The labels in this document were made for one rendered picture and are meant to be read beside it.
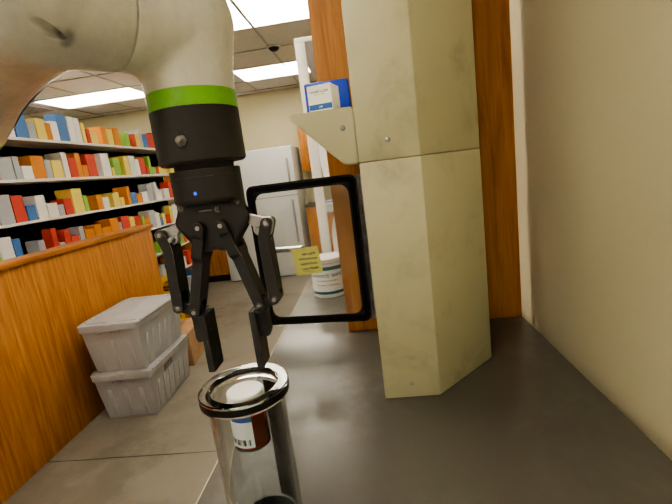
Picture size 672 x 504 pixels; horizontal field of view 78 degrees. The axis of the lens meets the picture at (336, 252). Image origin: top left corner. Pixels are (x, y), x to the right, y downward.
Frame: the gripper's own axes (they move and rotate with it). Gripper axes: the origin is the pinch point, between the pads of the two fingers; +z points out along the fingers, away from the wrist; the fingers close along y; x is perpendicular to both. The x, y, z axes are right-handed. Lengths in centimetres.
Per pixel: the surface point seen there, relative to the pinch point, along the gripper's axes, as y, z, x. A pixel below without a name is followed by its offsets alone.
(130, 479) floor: 119, 122, -129
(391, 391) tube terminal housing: -17.6, 26.5, -31.6
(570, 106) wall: -59, -25, -46
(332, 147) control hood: -11.7, -22.4, -31.5
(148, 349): 134, 79, -192
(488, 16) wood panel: -51, -50, -69
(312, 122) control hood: -8.7, -27.1, -31.4
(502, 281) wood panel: -51, 17, -69
